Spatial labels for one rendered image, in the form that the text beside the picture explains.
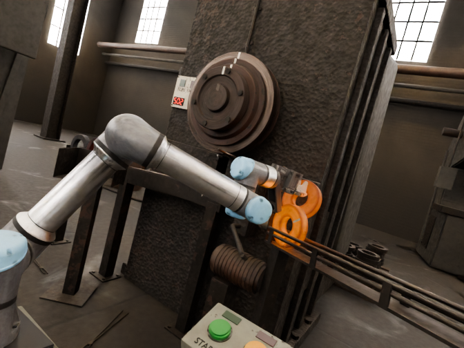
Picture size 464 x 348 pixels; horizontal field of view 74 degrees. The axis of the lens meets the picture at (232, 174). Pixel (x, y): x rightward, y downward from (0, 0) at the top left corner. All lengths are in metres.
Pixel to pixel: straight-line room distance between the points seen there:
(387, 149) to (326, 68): 5.96
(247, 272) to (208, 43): 1.23
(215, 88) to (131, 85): 10.51
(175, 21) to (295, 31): 9.78
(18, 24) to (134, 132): 3.04
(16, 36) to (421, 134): 6.79
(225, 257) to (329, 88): 0.84
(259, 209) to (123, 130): 0.40
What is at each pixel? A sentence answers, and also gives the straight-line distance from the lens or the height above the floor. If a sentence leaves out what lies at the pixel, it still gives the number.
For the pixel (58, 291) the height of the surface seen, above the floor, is 0.01.
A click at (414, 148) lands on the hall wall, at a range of 7.34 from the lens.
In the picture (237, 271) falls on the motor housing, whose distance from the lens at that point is 1.21.
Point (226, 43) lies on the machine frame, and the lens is 1.77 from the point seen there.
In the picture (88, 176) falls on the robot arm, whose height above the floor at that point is 0.75.
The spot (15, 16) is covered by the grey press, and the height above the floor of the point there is 1.56.
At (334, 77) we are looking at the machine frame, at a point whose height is 1.33.
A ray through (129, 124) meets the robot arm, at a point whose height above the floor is 0.91.
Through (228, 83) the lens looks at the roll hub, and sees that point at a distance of 1.39.
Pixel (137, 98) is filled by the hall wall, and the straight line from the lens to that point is 11.48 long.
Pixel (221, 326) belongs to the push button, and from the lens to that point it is 0.61.
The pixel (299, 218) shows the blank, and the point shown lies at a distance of 1.08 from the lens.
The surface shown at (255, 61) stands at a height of 1.31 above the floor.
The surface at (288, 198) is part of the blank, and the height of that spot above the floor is 0.79.
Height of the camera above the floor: 0.93
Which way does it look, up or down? 5 degrees down
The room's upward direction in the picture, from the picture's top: 15 degrees clockwise
